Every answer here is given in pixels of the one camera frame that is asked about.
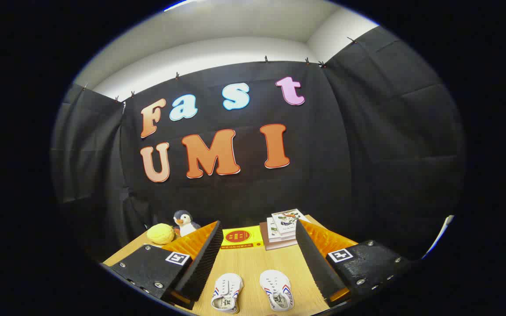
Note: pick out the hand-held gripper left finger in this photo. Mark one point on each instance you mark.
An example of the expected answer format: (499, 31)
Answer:
(204, 263)

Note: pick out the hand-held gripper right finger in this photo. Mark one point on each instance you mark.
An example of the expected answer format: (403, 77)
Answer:
(314, 263)

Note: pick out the white canvas shoe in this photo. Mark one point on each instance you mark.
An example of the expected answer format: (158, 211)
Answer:
(226, 292)
(277, 290)

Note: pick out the brown cover book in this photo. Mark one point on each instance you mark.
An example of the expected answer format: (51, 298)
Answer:
(275, 245)

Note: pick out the penguin plush toy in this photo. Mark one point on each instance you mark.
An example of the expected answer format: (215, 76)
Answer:
(186, 224)

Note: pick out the yellow book red circle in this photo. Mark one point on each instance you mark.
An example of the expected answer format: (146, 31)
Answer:
(240, 237)

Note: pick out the white illustrated book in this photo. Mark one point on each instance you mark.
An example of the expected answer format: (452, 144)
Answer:
(288, 219)

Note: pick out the white book green print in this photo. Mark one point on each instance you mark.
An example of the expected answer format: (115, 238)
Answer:
(272, 232)

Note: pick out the yellow plush ball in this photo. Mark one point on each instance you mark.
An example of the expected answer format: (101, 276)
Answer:
(160, 234)

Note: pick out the black backdrop cloth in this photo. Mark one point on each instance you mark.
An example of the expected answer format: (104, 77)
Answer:
(367, 153)

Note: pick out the row of small backdrop clips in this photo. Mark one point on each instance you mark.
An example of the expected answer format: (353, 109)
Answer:
(266, 59)

